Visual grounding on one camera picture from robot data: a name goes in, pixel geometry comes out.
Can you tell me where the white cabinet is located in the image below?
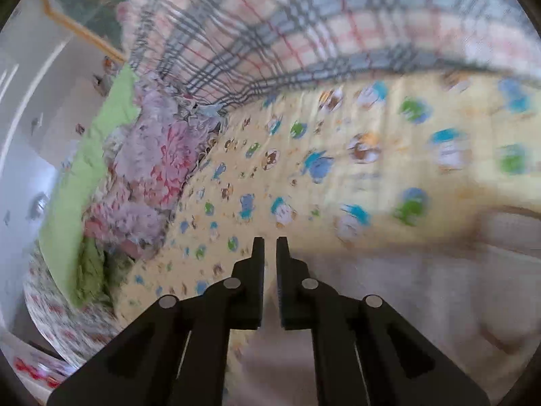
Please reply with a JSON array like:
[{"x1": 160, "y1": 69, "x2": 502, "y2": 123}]
[{"x1": 0, "y1": 38, "x2": 106, "y2": 229}]

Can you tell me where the gold framed picture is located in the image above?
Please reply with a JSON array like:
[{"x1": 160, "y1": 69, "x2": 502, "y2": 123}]
[{"x1": 40, "y1": 0, "x2": 130, "y2": 63}]

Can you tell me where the light green quilt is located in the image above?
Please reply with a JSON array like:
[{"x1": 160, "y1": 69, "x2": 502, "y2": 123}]
[{"x1": 38, "y1": 65, "x2": 142, "y2": 309}]

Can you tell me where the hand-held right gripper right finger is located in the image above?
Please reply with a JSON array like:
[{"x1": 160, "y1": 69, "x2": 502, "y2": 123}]
[{"x1": 276, "y1": 237, "x2": 491, "y2": 406}]

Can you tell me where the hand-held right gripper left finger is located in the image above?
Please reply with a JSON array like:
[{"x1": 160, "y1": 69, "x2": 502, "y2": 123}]
[{"x1": 46, "y1": 237, "x2": 265, "y2": 406}]

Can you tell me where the pink cloth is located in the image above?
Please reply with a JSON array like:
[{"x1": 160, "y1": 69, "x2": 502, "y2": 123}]
[{"x1": 120, "y1": 239, "x2": 146, "y2": 260}]

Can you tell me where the floral bedsheet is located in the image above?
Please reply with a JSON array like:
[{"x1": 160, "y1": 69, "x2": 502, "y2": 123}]
[{"x1": 23, "y1": 254, "x2": 123, "y2": 368}]

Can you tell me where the grey knit sweater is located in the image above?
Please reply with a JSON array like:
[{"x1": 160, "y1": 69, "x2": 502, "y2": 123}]
[{"x1": 224, "y1": 205, "x2": 541, "y2": 406}]

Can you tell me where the plaid blanket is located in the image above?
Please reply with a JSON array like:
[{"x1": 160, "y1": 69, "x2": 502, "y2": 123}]
[{"x1": 122, "y1": 0, "x2": 541, "y2": 115}]

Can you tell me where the yellow bear print blanket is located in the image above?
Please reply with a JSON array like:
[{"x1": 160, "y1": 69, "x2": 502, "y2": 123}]
[{"x1": 114, "y1": 68, "x2": 541, "y2": 347}]

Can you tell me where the floral ruffled pillow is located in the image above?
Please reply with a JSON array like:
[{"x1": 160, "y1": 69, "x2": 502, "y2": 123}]
[{"x1": 82, "y1": 72, "x2": 229, "y2": 261}]

